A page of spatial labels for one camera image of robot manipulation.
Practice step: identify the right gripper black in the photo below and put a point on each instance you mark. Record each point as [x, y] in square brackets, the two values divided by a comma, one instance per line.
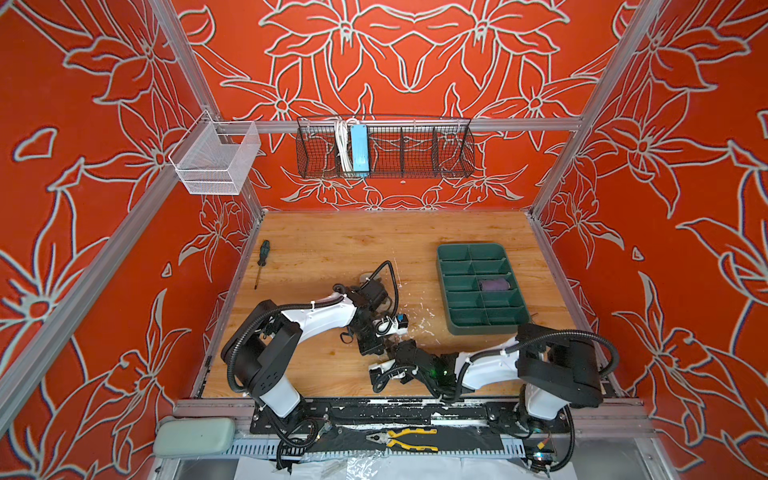
[396, 350]

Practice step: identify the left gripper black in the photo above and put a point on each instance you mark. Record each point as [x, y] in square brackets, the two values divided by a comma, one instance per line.
[376, 343]

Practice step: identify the green plastic divided tray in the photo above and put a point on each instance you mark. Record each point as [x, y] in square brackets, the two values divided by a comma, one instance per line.
[480, 292]

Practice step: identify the purple sock yellow cuff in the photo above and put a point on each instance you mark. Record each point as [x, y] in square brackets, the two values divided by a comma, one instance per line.
[494, 285]

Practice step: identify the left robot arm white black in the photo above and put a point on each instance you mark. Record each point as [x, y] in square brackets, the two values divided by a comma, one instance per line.
[257, 356]

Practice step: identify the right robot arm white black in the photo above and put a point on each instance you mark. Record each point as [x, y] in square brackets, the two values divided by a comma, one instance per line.
[557, 369]

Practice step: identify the light blue box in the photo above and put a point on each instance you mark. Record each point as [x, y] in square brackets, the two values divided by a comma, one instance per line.
[360, 149]

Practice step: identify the pale green foam pad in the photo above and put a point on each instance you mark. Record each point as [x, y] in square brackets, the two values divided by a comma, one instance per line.
[193, 437]

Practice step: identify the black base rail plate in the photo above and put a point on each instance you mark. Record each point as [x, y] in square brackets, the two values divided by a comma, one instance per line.
[498, 413]

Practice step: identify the green handle screwdriver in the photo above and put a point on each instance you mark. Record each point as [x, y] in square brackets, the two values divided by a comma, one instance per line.
[264, 252]

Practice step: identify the black wire wall basket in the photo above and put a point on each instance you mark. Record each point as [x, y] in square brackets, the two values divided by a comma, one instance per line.
[400, 147]

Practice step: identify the white slotted cable duct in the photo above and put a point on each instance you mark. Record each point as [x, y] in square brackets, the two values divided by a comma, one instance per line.
[267, 449]

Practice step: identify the white wire mesh basket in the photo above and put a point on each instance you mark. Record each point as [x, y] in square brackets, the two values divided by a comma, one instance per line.
[216, 157]

